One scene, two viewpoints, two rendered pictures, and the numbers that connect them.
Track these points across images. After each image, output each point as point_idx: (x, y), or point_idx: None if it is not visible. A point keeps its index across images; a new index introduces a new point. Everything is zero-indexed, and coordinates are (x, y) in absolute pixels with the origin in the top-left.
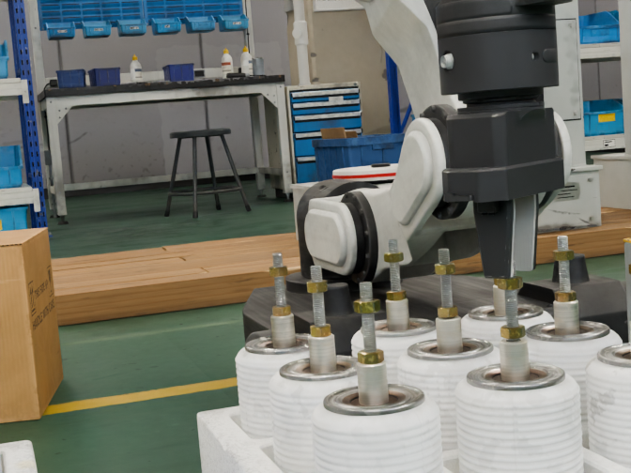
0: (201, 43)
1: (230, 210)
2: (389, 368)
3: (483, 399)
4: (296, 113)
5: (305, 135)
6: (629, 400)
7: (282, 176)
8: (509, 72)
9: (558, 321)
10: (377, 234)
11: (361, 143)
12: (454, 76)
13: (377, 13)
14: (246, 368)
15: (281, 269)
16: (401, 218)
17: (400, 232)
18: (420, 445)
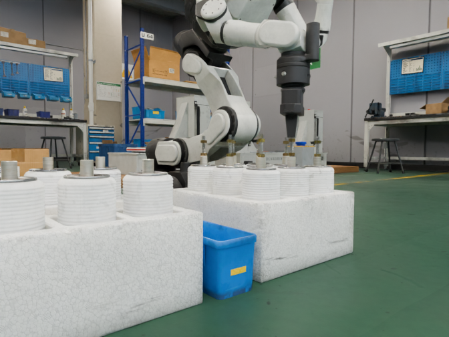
0: (45, 107)
1: (63, 168)
2: None
3: (288, 170)
4: (90, 134)
5: (93, 142)
6: (318, 176)
7: (83, 157)
8: (302, 77)
9: (284, 161)
10: (188, 151)
11: (118, 146)
12: (286, 77)
13: (200, 77)
14: (195, 170)
15: (205, 140)
16: (209, 141)
17: (200, 149)
18: (278, 180)
